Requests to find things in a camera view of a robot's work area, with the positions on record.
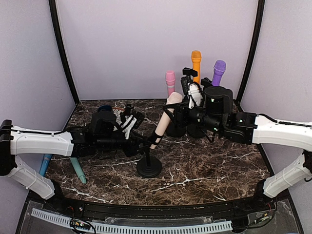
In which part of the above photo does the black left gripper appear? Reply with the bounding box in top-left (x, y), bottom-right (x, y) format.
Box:
top-left (96, 131), bottom-right (152, 158)

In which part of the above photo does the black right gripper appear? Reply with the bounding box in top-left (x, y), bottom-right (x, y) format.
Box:
top-left (164, 99), bottom-right (224, 135)

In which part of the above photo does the beige microphone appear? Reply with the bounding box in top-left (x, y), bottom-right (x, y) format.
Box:
top-left (149, 92), bottom-right (183, 149)

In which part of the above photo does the black stand of blue microphone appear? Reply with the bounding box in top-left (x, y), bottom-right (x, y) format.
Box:
top-left (120, 104), bottom-right (134, 117)

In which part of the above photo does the black stand of beige microphone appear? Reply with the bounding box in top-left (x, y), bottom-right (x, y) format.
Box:
top-left (136, 145), bottom-right (162, 178)

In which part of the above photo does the green microphone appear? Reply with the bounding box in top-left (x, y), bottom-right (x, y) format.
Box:
top-left (70, 157), bottom-right (87, 184)

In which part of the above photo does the blue microphone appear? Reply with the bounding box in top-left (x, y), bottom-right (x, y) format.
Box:
top-left (39, 154), bottom-right (53, 176)

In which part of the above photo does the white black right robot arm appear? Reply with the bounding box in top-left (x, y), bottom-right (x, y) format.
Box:
top-left (163, 86), bottom-right (312, 212)

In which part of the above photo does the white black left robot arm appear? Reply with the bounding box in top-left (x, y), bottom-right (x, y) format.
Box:
top-left (0, 111), bottom-right (149, 213)

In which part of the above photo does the black stand of pink microphone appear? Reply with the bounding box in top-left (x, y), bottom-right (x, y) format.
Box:
top-left (165, 122), bottom-right (186, 137)

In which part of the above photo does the pink microphone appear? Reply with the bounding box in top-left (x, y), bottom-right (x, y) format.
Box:
top-left (165, 71), bottom-right (176, 96)

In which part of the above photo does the black stand of purple microphone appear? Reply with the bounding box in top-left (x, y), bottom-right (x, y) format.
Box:
top-left (186, 77), bottom-right (212, 139)

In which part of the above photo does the black stand of orange microphone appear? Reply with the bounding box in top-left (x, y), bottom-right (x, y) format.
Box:
top-left (182, 67), bottom-right (198, 77)

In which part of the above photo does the orange microphone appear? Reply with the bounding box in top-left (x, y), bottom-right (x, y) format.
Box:
top-left (191, 50), bottom-right (202, 84)

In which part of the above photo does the purple microphone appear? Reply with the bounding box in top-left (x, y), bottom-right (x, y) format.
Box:
top-left (212, 60), bottom-right (226, 86)

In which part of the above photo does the floral patterned saucer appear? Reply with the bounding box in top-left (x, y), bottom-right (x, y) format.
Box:
top-left (112, 107), bottom-right (124, 123)

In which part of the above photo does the dark blue mug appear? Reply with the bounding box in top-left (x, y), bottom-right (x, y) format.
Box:
top-left (97, 105), bottom-right (113, 113)

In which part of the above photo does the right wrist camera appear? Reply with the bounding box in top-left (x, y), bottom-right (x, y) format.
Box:
top-left (181, 76), bottom-right (192, 95)

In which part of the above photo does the black front rail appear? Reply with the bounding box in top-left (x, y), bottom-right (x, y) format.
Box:
top-left (26, 189), bottom-right (281, 224)

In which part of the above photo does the white slotted cable duct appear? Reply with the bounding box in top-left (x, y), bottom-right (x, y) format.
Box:
top-left (31, 208), bottom-right (233, 234)

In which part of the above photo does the black right corner post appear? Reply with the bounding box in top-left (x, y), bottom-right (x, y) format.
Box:
top-left (236, 0), bottom-right (265, 105)

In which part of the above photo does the black corner post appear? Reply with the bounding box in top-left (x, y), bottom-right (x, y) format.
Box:
top-left (236, 0), bottom-right (265, 105)
top-left (48, 0), bottom-right (80, 105)

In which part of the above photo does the black left corner post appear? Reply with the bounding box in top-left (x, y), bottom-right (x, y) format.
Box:
top-left (48, 0), bottom-right (80, 105)

